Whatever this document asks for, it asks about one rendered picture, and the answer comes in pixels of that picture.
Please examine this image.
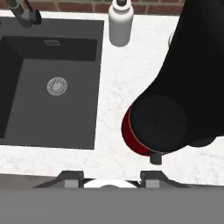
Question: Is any white soap dispenser bottle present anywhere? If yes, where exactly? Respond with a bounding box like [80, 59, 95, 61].
[108, 0, 135, 48]

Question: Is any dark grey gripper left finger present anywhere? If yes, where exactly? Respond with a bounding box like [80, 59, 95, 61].
[33, 171, 85, 189]

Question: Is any black blender with red base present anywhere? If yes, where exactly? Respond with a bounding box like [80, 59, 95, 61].
[121, 0, 224, 166]

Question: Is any dark grey sink tap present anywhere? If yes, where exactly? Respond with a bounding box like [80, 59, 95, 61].
[5, 0, 43, 30]

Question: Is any dark grey kitchen sink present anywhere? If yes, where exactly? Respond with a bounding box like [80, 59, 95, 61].
[0, 17, 105, 151]

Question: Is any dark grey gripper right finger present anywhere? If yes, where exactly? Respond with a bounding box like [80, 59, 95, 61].
[139, 171, 191, 189]

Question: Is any white round object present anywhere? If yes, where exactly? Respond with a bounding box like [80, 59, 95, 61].
[83, 178, 138, 189]

